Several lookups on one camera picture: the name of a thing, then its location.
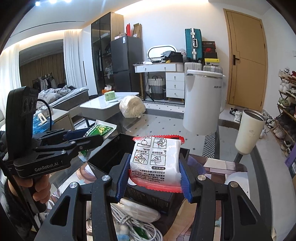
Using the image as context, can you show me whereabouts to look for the green white medicine packet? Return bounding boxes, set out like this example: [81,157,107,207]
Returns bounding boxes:
[78,120,117,163]

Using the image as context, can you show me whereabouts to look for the white cable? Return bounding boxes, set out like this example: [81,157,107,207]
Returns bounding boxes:
[111,203,164,241]

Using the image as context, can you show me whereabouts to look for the black cardboard box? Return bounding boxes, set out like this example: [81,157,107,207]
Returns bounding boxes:
[88,133,189,215]

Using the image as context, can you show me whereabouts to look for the white coffee table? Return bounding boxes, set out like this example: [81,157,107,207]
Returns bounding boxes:
[80,92,139,121]

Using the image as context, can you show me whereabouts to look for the purple bag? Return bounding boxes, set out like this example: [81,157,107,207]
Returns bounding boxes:
[285,148,296,168]

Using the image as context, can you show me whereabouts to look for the green tissue box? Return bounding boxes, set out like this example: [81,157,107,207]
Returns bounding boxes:
[104,91,116,101]

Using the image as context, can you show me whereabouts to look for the teal suitcase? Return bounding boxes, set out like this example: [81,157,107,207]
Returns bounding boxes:
[185,28,203,63]

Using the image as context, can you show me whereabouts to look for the cream bagged yarn bundle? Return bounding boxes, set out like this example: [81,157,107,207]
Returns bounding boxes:
[119,95,146,118]

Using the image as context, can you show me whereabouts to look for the bed with grey bedding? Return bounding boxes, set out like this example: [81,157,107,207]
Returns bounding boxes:
[38,85,89,110]

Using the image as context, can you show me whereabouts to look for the striped laundry basket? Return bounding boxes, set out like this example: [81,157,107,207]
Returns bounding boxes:
[147,75,166,100]

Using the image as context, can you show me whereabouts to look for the wooden shoe rack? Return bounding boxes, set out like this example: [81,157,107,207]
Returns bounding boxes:
[273,67,295,156]

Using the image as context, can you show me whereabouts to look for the person's left hand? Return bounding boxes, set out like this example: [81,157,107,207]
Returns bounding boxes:
[14,174,51,203]

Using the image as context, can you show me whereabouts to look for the stacked shoe boxes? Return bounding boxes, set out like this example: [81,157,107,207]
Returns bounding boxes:
[202,41,220,66]

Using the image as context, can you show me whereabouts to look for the red white wipes packet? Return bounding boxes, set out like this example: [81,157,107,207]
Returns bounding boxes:
[129,135,185,193]

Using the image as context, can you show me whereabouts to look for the white cylindrical appliance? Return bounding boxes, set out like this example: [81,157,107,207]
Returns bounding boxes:
[183,70,226,136]

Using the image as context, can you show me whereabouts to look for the white suitcase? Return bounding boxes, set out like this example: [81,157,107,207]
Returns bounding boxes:
[184,62,203,74]

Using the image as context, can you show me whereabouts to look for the silver suitcase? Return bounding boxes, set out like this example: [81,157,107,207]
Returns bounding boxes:
[202,65,223,74]

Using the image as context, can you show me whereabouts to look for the dark glass wardrobe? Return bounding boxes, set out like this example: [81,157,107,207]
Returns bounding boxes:
[91,12,125,95]

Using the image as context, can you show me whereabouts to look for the white drawer desk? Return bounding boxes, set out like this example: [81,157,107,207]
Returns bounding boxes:
[134,63,185,100]

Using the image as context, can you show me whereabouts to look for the oval white mirror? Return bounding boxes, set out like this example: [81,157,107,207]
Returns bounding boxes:
[147,45,177,62]

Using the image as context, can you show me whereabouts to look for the wooden door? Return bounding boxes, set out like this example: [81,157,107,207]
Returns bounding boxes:
[224,9,268,111]

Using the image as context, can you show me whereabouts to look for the cream trash bin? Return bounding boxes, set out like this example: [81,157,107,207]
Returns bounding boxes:
[235,109,266,155]

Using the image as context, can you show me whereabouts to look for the black refrigerator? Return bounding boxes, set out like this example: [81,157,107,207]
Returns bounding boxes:
[111,36,144,92]

